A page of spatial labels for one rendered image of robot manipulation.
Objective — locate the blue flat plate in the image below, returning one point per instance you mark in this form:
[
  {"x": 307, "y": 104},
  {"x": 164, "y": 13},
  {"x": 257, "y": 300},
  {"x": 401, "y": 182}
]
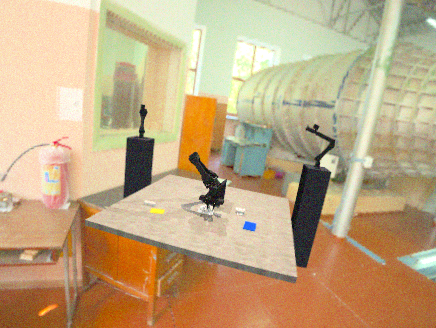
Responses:
[{"x": 250, "y": 226}]

